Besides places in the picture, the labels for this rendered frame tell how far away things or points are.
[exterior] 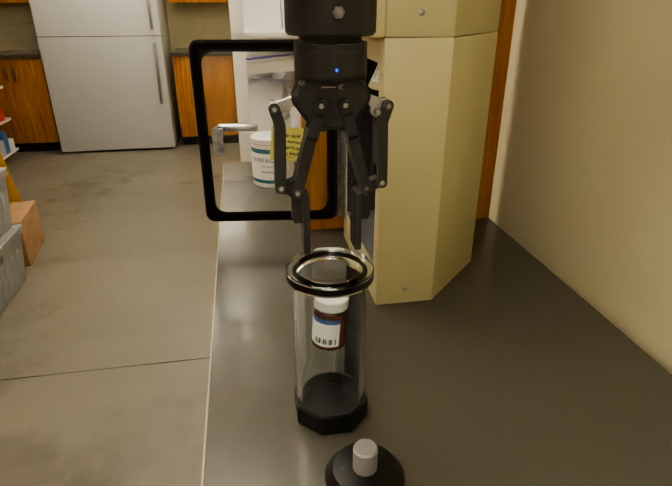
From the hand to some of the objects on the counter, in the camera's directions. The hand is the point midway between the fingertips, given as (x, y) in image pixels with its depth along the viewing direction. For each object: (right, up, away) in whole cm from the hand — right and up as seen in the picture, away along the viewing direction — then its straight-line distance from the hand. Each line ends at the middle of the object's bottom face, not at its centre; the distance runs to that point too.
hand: (330, 222), depth 61 cm
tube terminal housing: (+18, -7, +53) cm, 56 cm away
